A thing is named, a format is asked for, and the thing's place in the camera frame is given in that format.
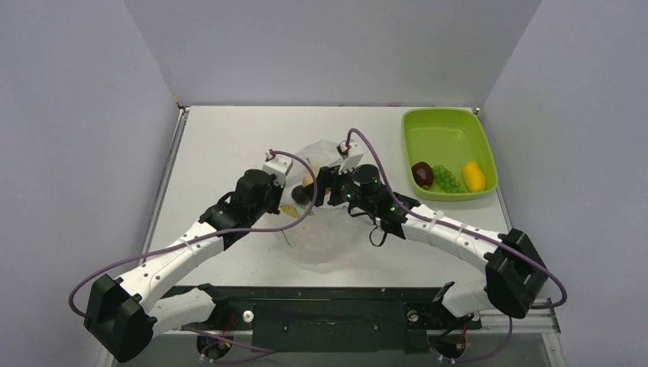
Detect dark brown fake fruit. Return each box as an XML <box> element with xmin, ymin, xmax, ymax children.
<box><xmin>290</xmin><ymin>184</ymin><xmax>314</xmax><ymax>206</ymax></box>

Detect clear plastic bag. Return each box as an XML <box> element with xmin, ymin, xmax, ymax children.
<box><xmin>269</xmin><ymin>141</ymin><xmax>365</xmax><ymax>265</ymax></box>

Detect red fake fruit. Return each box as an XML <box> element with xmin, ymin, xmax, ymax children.
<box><xmin>410</xmin><ymin>161</ymin><xmax>435</xmax><ymax>190</ymax></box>

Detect green fake grapes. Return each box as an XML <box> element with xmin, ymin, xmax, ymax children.
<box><xmin>433</xmin><ymin>164</ymin><xmax>465</xmax><ymax>193</ymax></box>

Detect yellow fake fruit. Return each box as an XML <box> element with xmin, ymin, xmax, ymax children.
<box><xmin>302</xmin><ymin>171</ymin><xmax>315</xmax><ymax>187</ymax></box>
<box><xmin>462</xmin><ymin>161</ymin><xmax>486</xmax><ymax>193</ymax></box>

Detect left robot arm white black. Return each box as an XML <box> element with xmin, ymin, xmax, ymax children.
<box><xmin>84</xmin><ymin>167</ymin><xmax>287</xmax><ymax>362</ymax></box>

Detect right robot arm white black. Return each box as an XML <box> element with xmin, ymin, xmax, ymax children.
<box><xmin>306</xmin><ymin>164</ymin><xmax>548</xmax><ymax>326</ymax></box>

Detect green plastic tray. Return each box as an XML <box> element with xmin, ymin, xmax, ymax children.
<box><xmin>401</xmin><ymin>108</ymin><xmax>499</xmax><ymax>202</ymax></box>

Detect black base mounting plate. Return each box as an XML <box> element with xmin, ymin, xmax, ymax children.
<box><xmin>197</xmin><ymin>287</ymin><xmax>481</xmax><ymax>353</ymax></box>

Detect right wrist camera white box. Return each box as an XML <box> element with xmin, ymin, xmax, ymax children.
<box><xmin>337</xmin><ymin>140</ymin><xmax>364</xmax><ymax>175</ymax></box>

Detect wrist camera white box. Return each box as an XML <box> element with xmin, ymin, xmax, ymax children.
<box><xmin>337</xmin><ymin>140</ymin><xmax>364</xmax><ymax>175</ymax></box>
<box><xmin>262</xmin><ymin>150</ymin><xmax>293</xmax><ymax>187</ymax></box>

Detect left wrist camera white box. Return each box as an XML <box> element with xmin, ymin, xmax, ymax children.
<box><xmin>262</xmin><ymin>150</ymin><xmax>293</xmax><ymax>187</ymax></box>

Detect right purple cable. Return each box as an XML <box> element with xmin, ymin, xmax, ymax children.
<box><xmin>345</xmin><ymin>127</ymin><xmax>568</xmax><ymax>363</ymax></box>

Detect purple cable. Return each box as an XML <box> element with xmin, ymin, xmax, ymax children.
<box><xmin>345</xmin><ymin>127</ymin><xmax>568</xmax><ymax>363</ymax></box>
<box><xmin>68</xmin><ymin>149</ymin><xmax>320</xmax><ymax>363</ymax></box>

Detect aluminium table rail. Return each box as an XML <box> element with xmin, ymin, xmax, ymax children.
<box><xmin>141</xmin><ymin>106</ymin><xmax>191</xmax><ymax>254</ymax></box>

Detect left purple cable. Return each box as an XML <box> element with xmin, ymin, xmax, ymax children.
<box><xmin>68</xmin><ymin>149</ymin><xmax>320</xmax><ymax>363</ymax></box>

